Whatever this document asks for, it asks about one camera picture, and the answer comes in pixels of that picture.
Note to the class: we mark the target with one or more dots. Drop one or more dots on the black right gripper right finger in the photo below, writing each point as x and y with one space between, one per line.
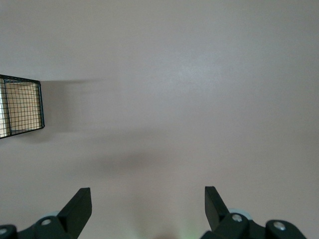
219 216

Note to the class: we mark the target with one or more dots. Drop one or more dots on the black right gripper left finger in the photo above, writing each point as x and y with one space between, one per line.
72 211

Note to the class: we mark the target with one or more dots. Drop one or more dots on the wooden board basket insert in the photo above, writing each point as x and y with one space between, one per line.
22 109

